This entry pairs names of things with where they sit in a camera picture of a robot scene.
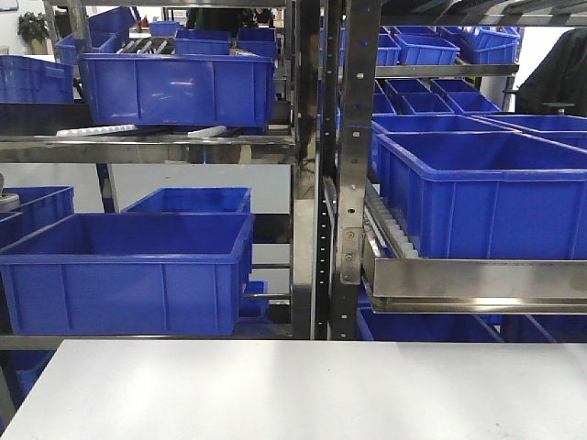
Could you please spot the blue bin behind lower left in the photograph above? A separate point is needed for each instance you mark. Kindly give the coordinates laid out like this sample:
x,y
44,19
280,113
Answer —
x,y
194,200

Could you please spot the large blue bin right shelf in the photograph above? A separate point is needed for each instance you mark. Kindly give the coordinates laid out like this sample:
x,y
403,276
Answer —
x,y
494,195

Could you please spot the blue bin bottom right shelf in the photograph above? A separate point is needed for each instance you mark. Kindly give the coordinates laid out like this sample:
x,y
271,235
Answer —
x,y
421,327

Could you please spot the steel shelving rack left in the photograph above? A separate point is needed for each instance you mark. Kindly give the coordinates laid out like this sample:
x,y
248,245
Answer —
x,y
297,150

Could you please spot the steel shelving rack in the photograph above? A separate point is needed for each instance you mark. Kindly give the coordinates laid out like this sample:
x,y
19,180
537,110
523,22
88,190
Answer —
x,y
297,150
421,285

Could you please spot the blue bin behind right bin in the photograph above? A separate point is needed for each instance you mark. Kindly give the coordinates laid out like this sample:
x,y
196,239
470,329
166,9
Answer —
x,y
387,123

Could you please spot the small blue bin upper shelf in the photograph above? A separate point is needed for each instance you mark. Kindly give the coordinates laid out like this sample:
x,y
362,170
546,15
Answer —
x,y
422,50

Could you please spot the potted plant upper left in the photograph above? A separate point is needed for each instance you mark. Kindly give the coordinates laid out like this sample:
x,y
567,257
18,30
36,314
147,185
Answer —
x,y
33,29

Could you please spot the large blue bin upper left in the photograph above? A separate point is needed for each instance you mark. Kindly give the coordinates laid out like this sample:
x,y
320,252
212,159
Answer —
x,y
169,90

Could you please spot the large blue bin lower left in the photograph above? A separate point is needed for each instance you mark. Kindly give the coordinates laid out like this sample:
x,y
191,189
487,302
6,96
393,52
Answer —
x,y
129,274

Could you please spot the steel shelving rack right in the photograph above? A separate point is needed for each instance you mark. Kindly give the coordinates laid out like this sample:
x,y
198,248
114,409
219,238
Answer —
x,y
421,285

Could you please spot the blue bin far left edge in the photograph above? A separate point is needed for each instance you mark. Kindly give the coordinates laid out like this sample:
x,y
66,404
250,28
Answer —
x,y
25,210

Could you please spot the blue crate far upper left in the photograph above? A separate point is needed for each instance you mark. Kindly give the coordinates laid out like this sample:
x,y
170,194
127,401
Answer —
x,y
31,81

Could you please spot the white roller track right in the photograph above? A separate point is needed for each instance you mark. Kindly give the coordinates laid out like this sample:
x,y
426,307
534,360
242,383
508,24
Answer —
x,y
388,228

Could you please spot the large blue bin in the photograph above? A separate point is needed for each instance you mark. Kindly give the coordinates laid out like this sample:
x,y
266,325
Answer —
x,y
129,274
169,90

